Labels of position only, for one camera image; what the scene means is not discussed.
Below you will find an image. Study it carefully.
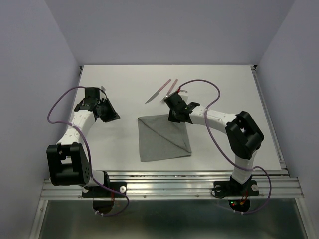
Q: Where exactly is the grey cloth napkin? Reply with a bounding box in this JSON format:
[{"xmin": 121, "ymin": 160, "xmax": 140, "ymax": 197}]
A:
[{"xmin": 138, "ymin": 115, "xmax": 192, "ymax": 162}]

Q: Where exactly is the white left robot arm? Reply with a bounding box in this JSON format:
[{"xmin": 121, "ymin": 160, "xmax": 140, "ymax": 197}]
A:
[{"xmin": 46, "ymin": 87, "xmax": 120, "ymax": 196}]

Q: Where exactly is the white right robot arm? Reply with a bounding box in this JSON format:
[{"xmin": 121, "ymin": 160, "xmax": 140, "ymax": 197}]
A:
[{"xmin": 164, "ymin": 92, "xmax": 264, "ymax": 194}]

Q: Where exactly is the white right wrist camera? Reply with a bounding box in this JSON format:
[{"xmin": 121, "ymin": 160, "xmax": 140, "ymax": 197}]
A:
[{"xmin": 178, "ymin": 90, "xmax": 189, "ymax": 102}]

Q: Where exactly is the pink handled knife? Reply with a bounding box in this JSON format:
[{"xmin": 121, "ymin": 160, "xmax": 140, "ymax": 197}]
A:
[{"xmin": 145, "ymin": 79, "xmax": 171, "ymax": 104}]

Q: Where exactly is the pink handled fork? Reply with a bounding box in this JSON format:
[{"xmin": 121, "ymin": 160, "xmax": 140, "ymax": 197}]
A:
[{"xmin": 161, "ymin": 79, "xmax": 178, "ymax": 102}]

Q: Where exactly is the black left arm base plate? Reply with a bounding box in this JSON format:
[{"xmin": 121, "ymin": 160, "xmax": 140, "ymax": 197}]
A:
[{"xmin": 81, "ymin": 181, "xmax": 127, "ymax": 198}]

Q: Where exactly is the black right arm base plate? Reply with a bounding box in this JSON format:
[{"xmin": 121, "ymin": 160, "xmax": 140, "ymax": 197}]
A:
[{"xmin": 211, "ymin": 179, "xmax": 260, "ymax": 198}]

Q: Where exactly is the aluminium mounting rail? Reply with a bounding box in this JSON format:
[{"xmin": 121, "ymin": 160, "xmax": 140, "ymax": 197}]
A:
[{"xmin": 39, "ymin": 169, "xmax": 305, "ymax": 201}]

